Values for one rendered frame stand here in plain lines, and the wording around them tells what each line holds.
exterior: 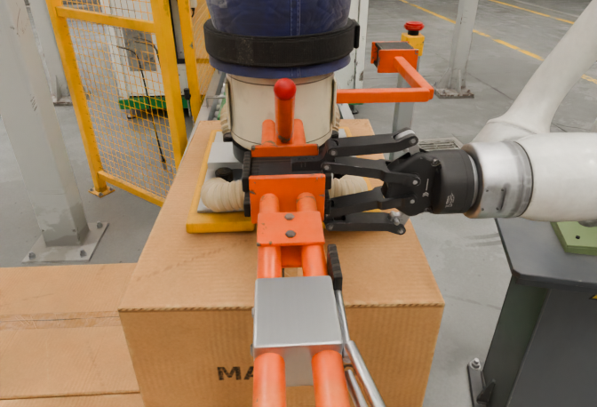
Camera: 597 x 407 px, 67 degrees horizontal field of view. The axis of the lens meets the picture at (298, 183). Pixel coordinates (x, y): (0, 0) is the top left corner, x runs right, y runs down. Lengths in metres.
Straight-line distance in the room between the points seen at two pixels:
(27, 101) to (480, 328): 1.97
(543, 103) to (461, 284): 1.44
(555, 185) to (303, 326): 0.33
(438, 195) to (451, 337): 1.38
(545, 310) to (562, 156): 0.75
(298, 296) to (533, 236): 0.82
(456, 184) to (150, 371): 0.46
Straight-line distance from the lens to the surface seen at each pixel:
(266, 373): 0.32
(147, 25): 1.97
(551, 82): 0.75
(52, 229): 2.38
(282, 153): 0.55
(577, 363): 1.42
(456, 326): 1.92
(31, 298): 1.32
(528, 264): 1.03
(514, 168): 0.54
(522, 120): 0.72
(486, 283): 2.15
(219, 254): 0.65
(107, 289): 1.27
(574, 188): 0.57
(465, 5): 4.23
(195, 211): 0.69
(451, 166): 0.52
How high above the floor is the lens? 1.34
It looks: 30 degrees down
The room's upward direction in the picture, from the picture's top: straight up
